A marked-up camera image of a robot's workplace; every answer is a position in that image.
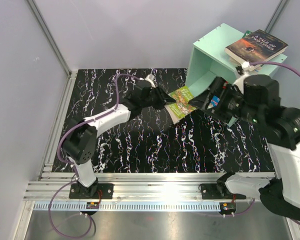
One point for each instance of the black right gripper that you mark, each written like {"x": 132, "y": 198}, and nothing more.
{"x": 220, "y": 88}

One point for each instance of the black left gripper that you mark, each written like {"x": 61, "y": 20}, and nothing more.
{"x": 163, "y": 98}

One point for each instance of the orange 130-storey treehouse book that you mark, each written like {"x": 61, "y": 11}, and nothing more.
{"x": 213, "y": 102}

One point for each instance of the lime green 65-storey treehouse book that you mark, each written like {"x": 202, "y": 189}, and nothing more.
{"x": 181, "y": 108}

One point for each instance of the green 104-storey treehouse book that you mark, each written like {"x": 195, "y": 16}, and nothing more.
{"x": 247, "y": 34}

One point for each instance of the dark tale of two cities book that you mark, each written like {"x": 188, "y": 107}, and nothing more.
{"x": 258, "y": 46}

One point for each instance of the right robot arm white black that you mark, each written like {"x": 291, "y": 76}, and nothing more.
{"x": 255, "y": 99}

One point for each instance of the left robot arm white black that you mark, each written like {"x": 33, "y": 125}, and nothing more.
{"x": 80, "y": 144}

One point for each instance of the mint green open cabinet box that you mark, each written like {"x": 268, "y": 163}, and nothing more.
{"x": 208, "y": 59}

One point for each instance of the black marble pattern mat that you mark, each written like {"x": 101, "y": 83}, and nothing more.
{"x": 152, "y": 143}

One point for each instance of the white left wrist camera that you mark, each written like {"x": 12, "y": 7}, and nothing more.
{"x": 150, "y": 78}

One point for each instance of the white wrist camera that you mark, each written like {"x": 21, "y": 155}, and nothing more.
{"x": 150, "y": 78}
{"x": 241, "y": 72}

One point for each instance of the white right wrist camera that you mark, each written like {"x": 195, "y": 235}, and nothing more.
{"x": 241, "y": 72}

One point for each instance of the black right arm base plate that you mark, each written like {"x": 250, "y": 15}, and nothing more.
{"x": 217, "y": 191}

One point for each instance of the left aluminium corner post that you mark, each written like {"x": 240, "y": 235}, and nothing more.
{"x": 48, "y": 35}

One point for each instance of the aluminium corner post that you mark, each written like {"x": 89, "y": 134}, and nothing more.
{"x": 274, "y": 25}
{"x": 48, "y": 35}

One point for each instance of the right aluminium corner post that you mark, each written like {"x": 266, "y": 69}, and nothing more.
{"x": 274, "y": 25}

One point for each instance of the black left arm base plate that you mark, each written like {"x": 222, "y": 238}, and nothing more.
{"x": 102, "y": 191}

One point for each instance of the aluminium rail frame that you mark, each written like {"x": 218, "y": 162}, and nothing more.
{"x": 250, "y": 221}

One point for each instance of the slotted white cable duct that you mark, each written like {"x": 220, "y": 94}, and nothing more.
{"x": 130, "y": 206}

